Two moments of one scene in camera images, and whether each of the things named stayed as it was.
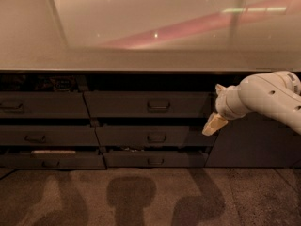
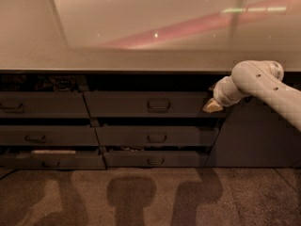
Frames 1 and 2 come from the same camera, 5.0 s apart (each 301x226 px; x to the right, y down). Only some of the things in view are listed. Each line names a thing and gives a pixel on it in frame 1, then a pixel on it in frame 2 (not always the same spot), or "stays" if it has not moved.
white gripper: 222,105 to 221,93
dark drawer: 148,104 stays
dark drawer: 43,104 stays
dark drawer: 48,136 stays
